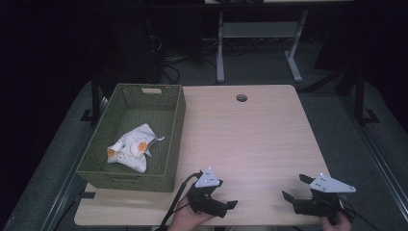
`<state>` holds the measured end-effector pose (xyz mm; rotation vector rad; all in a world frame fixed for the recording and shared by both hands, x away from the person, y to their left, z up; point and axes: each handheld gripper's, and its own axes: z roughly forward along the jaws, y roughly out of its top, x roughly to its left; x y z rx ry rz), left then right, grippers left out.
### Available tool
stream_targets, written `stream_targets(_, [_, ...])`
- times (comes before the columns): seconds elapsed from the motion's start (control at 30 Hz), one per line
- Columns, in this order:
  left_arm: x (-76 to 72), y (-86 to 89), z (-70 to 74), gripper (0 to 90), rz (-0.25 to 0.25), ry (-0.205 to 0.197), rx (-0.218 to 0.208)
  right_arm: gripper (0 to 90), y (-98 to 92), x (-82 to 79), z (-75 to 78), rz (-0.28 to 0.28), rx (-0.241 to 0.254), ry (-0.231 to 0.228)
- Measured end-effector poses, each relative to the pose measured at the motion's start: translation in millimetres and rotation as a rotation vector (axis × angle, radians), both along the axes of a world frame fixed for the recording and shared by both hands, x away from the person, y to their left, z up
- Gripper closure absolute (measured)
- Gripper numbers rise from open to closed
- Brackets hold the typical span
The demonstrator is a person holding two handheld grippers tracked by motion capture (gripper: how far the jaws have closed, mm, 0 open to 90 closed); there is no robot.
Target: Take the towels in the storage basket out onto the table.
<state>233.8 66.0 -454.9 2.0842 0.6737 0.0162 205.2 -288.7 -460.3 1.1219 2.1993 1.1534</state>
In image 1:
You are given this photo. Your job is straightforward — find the green woven basket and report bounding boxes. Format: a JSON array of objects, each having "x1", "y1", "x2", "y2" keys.
[{"x1": 76, "y1": 83, "x2": 187, "y2": 193}]

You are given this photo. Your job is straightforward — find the bundle of floor cables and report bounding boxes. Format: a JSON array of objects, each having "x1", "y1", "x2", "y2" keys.
[{"x1": 147, "y1": 35, "x2": 222, "y2": 85}]

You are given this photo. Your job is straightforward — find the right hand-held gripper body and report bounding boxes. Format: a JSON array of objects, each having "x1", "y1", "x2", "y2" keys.
[{"x1": 293, "y1": 172, "x2": 357, "y2": 225}]

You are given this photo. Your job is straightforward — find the white cloth with orange print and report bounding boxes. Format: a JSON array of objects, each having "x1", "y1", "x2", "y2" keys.
[{"x1": 106, "y1": 123, "x2": 166, "y2": 174}]

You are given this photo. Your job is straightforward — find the metal floor rail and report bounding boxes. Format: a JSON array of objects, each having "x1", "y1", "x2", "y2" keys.
[
  {"x1": 341, "y1": 95, "x2": 408, "y2": 223},
  {"x1": 39, "y1": 95, "x2": 109, "y2": 231}
]

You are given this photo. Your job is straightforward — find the black tape strip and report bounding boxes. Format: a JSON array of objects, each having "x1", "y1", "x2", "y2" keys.
[{"x1": 74, "y1": 191, "x2": 97, "y2": 200}]

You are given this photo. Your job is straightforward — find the black metal stand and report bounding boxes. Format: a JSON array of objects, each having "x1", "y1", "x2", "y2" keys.
[
  {"x1": 335, "y1": 64, "x2": 381, "y2": 127},
  {"x1": 79, "y1": 65, "x2": 109, "y2": 125}
]

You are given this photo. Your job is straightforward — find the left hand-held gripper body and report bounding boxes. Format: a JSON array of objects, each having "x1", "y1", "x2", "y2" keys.
[{"x1": 186, "y1": 166, "x2": 229, "y2": 219}]

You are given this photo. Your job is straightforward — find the white-legged desk frame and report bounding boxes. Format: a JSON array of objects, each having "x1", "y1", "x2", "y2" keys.
[{"x1": 216, "y1": 9, "x2": 310, "y2": 84}]

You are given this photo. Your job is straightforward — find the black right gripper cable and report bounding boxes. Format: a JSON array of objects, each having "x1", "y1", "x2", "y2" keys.
[{"x1": 336, "y1": 197, "x2": 383, "y2": 231}]

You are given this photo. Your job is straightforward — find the person's left hand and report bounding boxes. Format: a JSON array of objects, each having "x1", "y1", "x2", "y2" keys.
[{"x1": 166, "y1": 195, "x2": 216, "y2": 231}]

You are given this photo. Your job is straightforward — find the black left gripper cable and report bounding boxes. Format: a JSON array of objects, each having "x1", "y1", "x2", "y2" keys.
[{"x1": 155, "y1": 170, "x2": 204, "y2": 231}]

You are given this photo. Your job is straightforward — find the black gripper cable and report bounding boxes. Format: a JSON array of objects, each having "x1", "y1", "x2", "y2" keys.
[
  {"x1": 336, "y1": 197, "x2": 383, "y2": 231},
  {"x1": 155, "y1": 170, "x2": 204, "y2": 231}
]

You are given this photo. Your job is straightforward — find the person's right hand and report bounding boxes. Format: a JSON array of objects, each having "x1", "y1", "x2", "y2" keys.
[{"x1": 319, "y1": 211, "x2": 353, "y2": 231}]

